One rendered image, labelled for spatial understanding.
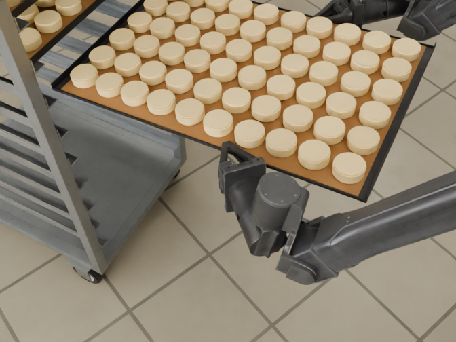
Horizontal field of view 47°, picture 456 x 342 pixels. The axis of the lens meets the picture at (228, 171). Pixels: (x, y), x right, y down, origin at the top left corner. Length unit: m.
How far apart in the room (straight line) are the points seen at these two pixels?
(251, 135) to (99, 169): 0.98
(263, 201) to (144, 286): 1.04
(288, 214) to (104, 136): 1.23
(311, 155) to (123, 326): 0.97
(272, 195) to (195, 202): 1.15
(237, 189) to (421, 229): 0.27
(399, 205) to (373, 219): 0.04
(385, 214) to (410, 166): 1.36
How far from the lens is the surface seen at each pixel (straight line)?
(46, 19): 1.10
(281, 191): 0.69
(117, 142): 1.82
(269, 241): 0.74
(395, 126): 0.92
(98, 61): 1.05
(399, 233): 0.67
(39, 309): 1.72
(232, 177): 0.78
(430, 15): 1.14
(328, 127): 0.87
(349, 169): 0.82
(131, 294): 1.68
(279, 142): 0.84
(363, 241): 0.69
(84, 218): 1.35
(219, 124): 0.87
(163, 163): 1.74
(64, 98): 1.90
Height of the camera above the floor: 1.50
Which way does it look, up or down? 52 degrees down
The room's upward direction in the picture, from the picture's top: straight up
